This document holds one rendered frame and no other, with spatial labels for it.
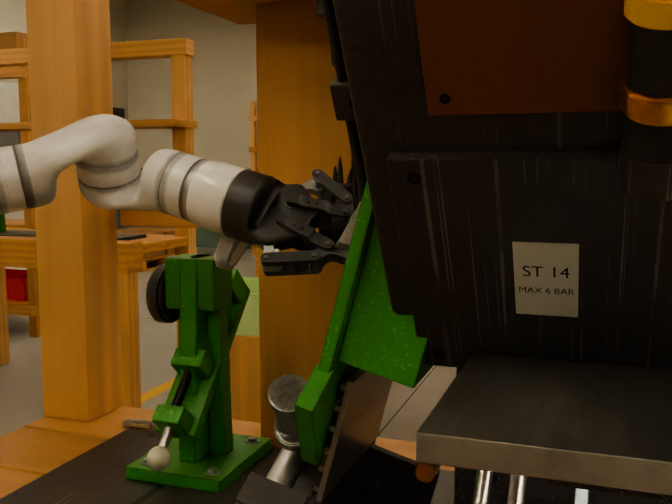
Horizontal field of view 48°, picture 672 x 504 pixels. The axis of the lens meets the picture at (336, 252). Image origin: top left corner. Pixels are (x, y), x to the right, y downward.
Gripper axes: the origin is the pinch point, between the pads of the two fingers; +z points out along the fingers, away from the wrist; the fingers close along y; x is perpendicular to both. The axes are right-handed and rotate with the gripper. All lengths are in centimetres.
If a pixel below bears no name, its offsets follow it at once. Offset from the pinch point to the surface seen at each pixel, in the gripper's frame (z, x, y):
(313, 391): 3.6, -3.5, -18.1
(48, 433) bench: -45, 45, -20
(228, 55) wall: -558, 681, 717
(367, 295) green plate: 5.2, -7.5, -10.1
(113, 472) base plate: -24.9, 30.1, -24.2
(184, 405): -18.4, 23.8, -14.9
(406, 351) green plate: 9.6, -5.0, -12.5
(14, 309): -354, 406, 123
